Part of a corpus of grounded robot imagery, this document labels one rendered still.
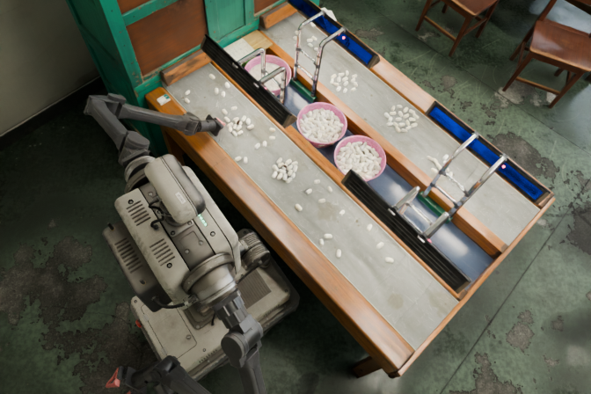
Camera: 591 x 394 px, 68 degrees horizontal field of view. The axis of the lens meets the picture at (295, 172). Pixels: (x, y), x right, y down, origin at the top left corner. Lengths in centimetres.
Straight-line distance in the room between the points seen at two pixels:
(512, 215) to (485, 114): 148
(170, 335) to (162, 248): 99
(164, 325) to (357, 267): 94
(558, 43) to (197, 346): 317
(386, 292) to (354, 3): 286
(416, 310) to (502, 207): 72
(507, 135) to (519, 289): 119
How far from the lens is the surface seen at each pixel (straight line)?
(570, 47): 388
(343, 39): 231
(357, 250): 207
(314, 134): 232
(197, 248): 128
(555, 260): 337
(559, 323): 324
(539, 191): 209
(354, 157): 228
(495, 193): 244
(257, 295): 224
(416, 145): 242
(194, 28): 245
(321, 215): 210
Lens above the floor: 265
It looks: 60 degrees down
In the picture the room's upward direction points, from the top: 8 degrees clockwise
